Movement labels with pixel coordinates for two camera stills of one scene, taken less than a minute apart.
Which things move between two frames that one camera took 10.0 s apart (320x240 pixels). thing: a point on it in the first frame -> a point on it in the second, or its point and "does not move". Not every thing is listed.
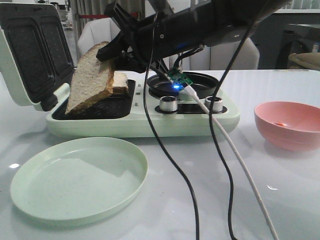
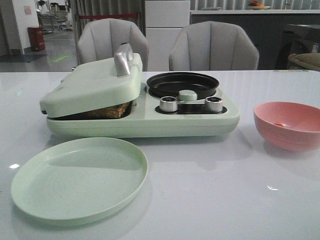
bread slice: (92, 79) -> (118, 111)
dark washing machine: (296, 38) does not move
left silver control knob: (168, 103) does not move
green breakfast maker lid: (34, 54) -> (97, 84)
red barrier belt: (93, 16) does not move
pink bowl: (289, 126) does not move
